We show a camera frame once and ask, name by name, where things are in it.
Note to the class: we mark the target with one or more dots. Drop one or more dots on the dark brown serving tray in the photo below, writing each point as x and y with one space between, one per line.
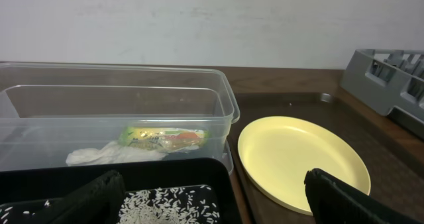
396 176

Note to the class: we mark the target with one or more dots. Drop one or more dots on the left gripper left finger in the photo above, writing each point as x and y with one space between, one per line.
96 202

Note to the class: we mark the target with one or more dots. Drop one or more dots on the green snack wrapper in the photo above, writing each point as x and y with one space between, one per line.
163 139

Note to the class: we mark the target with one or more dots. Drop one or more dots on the grey dishwasher rack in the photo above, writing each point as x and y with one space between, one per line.
390 82

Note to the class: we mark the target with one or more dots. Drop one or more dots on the clear plastic bin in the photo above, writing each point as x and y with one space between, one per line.
51 110

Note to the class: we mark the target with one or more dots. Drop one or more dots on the black waste tray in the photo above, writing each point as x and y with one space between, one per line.
50 183

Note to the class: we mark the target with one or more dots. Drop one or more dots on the spilled rice pile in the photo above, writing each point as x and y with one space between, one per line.
183 205

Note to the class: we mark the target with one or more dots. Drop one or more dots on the yellow round plate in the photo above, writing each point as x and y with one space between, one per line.
278 151

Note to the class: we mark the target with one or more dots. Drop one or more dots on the white tissue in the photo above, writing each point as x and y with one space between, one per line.
112 153

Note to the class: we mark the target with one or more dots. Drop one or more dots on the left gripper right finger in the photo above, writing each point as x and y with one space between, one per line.
333 201

